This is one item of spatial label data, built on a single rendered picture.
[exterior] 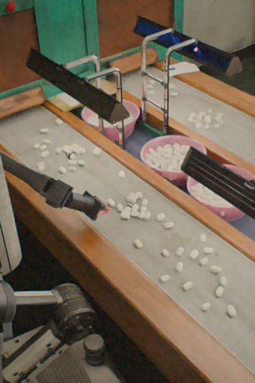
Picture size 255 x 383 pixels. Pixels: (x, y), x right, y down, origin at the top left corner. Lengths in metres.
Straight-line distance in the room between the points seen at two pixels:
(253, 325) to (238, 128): 1.08
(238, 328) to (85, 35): 1.61
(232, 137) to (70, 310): 1.15
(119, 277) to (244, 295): 0.38
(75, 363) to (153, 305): 0.38
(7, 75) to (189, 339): 1.49
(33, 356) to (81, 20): 1.60
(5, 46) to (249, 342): 1.60
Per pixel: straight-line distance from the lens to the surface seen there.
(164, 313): 1.56
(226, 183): 1.49
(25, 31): 2.48
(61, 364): 1.83
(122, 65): 2.76
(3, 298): 0.90
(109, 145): 2.24
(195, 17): 4.29
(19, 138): 2.40
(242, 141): 2.32
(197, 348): 1.49
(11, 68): 2.50
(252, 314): 1.62
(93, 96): 1.92
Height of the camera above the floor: 1.97
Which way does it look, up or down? 38 degrees down
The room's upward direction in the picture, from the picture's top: 3 degrees counter-clockwise
